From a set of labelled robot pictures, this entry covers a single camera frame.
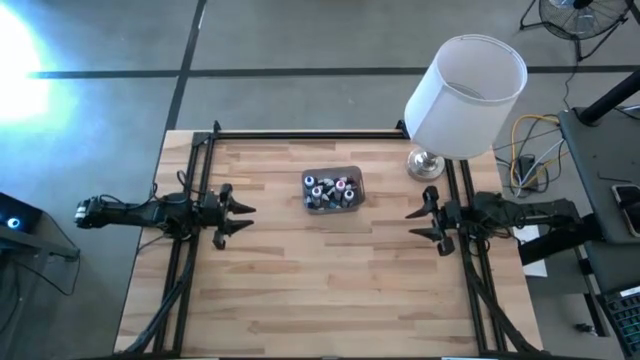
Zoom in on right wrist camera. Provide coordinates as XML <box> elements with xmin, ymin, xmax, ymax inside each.
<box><xmin>443</xmin><ymin>200</ymin><xmax>464</xmax><ymax>225</ymax></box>

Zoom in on black keyboard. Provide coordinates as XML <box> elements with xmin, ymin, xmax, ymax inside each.
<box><xmin>596</xmin><ymin>284</ymin><xmax>640</xmax><ymax>359</ymax></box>

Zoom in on white-shade silver table lamp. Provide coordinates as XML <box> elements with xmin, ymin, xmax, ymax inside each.
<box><xmin>403</xmin><ymin>33</ymin><xmax>529</xmax><ymax>182</ymax></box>

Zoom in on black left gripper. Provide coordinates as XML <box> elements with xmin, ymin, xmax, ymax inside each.
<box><xmin>211</xmin><ymin>183</ymin><xmax>258</xmax><ymax>251</ymax></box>

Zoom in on white paper sheet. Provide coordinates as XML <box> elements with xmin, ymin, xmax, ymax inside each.
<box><xmin>513</xmin><ymin>225</ymin><xmax>550</xmax><ymax>279</ymax></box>

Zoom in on black side table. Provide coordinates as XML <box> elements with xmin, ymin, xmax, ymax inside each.
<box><xmin>556</xmin><ymin>106</ymin><xmax>640</xmax><ymax>296</ymax></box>

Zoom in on black floor fan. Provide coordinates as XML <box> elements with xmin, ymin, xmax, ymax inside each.
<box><xmin>519</xmin><ymin>0</ymin><xmax>634</xmax><ymax>62</ymax></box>

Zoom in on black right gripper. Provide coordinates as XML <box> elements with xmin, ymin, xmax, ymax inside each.
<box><xmin>404</xmin><ymin>185</ymin><xmax>457</xmax><ymax>258</ymax></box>

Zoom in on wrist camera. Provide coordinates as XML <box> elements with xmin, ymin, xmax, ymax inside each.
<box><xmin>443</xmin><ymin>200</ymin><xmax>464</xmax><ymax>225</ymax></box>
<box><xmin>199</xmin><ymin>193</ymin><xmax>220</xmax><ymax>216</ymax></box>

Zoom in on smartphone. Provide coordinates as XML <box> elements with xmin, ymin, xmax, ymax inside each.
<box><xmin>610</xmin><ymin>183</ymin><xmax>640</xmax><ymax>239</ymax></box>

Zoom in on black box with blue light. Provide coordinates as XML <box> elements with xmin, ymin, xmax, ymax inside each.
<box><xmin>0</xmin><ymin>191</ymin><xmax>82</xmax><ymax>264</ymax></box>

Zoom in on black pole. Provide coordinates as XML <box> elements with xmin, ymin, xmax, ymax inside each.
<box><xmin>578</xmin><ymin>69</ymin><xmax>640</xmax><ymax>126</ymax></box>

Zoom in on black power adapter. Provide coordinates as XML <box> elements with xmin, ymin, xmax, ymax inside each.
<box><xmin>516</xmin><ymin>154</ymin><xmax>541</xmax><ymax>192</ymax></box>

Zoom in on clear plastic bin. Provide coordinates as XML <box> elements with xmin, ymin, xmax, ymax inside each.
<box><xmin>301</xmin><ymin>165</ymin><xmax>366</xmax><ymax>215</ymax></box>

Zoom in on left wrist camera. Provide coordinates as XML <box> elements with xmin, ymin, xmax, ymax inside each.
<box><xmin>199</xmin><ymin>193</ymin><xmax>220</xmax><ymax>216</ymax></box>

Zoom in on black aluminium rig frame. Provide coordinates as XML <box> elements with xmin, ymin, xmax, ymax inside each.
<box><xmin>114</xmin><ymin>119</ymin><xmax>544</xmax><ymax>360</ymax></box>

